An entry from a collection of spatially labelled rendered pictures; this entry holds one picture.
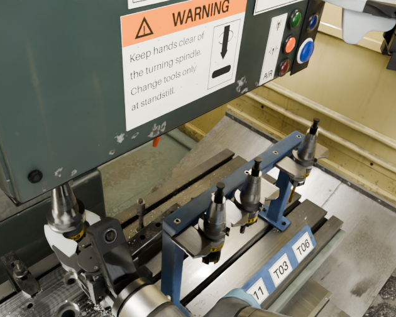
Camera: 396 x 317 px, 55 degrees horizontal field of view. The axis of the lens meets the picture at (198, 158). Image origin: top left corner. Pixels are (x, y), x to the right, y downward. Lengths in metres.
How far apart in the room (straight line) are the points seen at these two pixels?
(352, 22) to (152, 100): 0.29
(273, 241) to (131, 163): 0.92
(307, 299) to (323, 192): 0.42
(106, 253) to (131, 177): 1.22
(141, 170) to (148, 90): 1.48
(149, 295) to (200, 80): 0.33
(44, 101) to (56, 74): 0.02
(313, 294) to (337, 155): 0.51
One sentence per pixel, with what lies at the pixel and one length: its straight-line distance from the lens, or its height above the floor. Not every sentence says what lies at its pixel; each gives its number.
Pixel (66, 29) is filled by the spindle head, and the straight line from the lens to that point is 0.29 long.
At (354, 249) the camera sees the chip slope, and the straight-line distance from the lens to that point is 1.43.
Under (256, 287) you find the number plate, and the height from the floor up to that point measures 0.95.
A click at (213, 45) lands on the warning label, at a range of 0.40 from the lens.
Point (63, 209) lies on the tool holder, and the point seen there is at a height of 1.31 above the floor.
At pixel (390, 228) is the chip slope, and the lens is 1.48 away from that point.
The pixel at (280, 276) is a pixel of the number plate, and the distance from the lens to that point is 1.07.
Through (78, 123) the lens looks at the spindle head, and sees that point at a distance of 0.32.
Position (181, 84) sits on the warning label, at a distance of 0.38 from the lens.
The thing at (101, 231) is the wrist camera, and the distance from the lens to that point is 0.58.
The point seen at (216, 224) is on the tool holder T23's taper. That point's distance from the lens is 0.72.
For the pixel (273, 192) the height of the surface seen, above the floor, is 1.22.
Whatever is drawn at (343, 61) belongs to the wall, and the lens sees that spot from 1.36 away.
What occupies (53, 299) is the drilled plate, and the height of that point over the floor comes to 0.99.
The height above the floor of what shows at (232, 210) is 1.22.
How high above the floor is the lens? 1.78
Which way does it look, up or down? 39 degrees down
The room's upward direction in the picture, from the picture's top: 6 degrees clockwise
